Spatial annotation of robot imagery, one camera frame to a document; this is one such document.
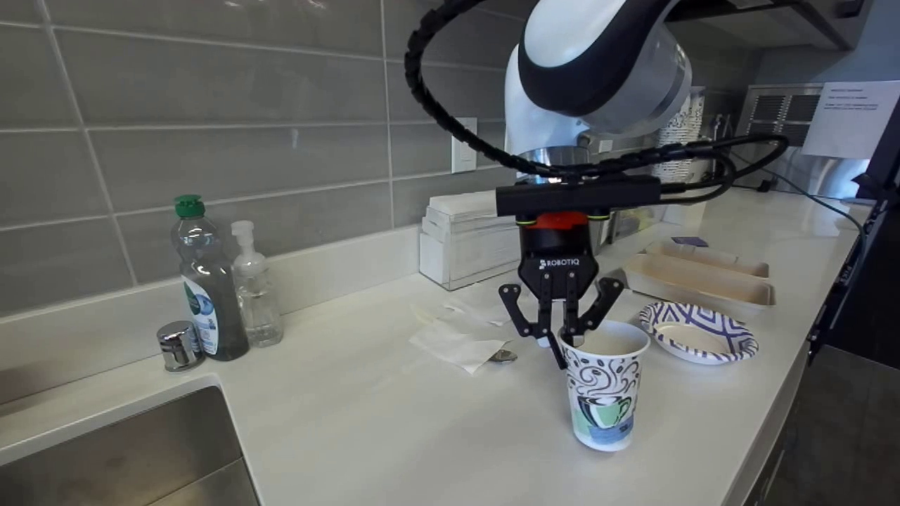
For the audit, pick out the blue patterned paper bowl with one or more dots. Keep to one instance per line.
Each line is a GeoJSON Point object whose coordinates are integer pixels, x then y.
{"type": "Point", "coordinates": [697, 332]}

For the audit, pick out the clear small bottle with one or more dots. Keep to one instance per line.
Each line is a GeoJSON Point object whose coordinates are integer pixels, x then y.
{"type": "Point", "coordinates": [261, 311]}

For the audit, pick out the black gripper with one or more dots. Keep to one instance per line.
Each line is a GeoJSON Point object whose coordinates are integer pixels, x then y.
{"type": "Point", "coordinates": [558, 256]}

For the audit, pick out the green cap soap bottle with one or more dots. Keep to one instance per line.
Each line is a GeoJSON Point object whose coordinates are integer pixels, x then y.
{"type": "Point", "coordinates": [209, 281]}

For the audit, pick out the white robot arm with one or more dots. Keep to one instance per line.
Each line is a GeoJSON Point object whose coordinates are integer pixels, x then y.
{"type": "Point", "coordinates": [582, 65]}

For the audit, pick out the patterned paper cup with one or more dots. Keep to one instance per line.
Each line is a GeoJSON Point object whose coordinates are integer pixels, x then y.
{"type": "Point", "coordinates": [603, 377]}

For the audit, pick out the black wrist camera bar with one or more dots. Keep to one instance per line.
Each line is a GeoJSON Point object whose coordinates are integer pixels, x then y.
{"type": "Point", "coordinates": [591, 198]}

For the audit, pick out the chrome kitchen faucet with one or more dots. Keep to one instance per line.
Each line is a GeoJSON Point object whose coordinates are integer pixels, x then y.
{"type": "Point", "coordinates": [179, 346]}

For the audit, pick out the white outlet left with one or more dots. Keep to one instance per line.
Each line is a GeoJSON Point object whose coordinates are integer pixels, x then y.
{"type": "Point", "coordinates": [463, 159]}

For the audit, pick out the white napkin dispenser box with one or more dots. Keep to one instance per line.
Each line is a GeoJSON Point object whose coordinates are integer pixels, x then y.
{"type": "Point", "coordinates": [463, 240]}

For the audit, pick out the steel sink basin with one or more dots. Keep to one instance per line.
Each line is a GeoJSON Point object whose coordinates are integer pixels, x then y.
{"type": "Point", "coordinates": [182, 453]}

